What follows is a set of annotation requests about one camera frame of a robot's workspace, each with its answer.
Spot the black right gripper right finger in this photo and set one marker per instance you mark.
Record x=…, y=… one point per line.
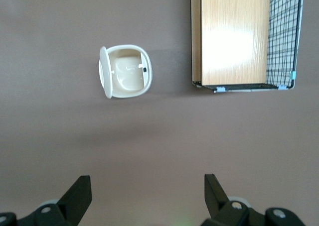
x=224, y=208

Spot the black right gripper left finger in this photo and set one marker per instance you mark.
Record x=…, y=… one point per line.
x=67, y=203

